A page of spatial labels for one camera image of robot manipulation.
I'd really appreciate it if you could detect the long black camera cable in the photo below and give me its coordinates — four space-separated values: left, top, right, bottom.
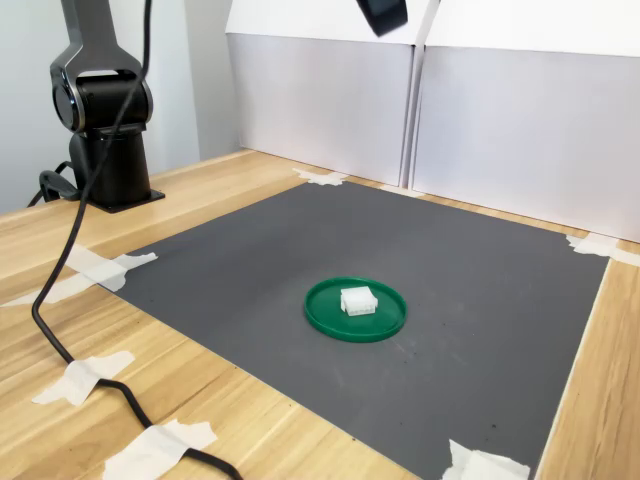
30 0 245 480

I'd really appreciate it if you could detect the small white plastic terminal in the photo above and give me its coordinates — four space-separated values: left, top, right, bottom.
339 285 379 319

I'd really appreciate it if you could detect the round green lid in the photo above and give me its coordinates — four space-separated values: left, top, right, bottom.
303 276 409 345

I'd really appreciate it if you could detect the white partition board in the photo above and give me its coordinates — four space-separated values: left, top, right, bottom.
408 0 640 245
224 0 426 190

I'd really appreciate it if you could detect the white masking tape piece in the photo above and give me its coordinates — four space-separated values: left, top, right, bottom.
0 244 159 308
102 418 219 480
440 438 531 480
565 232 640 265
292 167 350 187
378 183 427 198
32 349 136 406

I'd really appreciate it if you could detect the black arm base cable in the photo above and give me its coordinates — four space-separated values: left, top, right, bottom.
27 159 85 207

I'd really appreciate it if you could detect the dark grey mat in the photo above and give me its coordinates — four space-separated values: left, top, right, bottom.
97 179 614 480

